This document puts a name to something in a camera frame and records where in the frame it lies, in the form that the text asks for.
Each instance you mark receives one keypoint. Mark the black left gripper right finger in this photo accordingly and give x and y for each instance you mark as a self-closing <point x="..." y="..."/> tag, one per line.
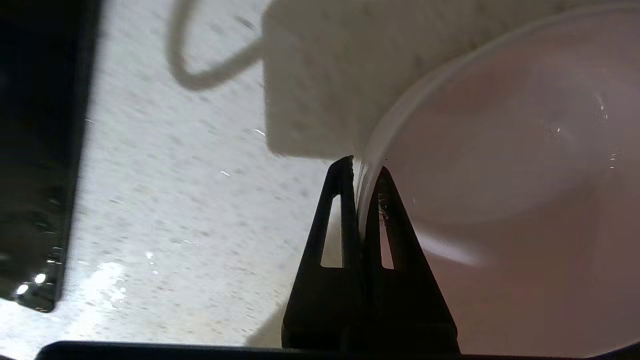
<point x="405" y="310"/>

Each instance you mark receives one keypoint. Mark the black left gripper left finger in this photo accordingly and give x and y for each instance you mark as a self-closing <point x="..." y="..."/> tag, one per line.
<point x="320" y="310"/>

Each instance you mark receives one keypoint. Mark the pink plastic bowl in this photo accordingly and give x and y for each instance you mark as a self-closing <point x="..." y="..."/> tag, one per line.
<point x="525" y="200"/>

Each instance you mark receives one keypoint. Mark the black induction cooktop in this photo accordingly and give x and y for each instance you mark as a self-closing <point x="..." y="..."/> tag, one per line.
<point x="35" y="150"/>

